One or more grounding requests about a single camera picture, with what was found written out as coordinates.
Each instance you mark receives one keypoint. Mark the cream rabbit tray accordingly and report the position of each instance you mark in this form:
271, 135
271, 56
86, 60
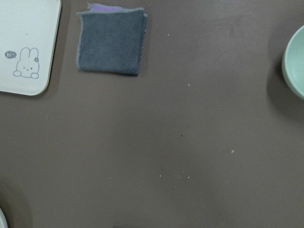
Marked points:
28, 32

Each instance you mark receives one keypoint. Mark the mint green bowl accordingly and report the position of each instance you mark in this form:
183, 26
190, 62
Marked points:
293, 63

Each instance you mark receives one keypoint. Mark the white round plate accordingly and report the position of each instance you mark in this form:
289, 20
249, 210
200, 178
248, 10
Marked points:
3, 222

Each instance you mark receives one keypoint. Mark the grey folded cloth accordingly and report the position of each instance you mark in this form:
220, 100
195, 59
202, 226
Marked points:
111, 39

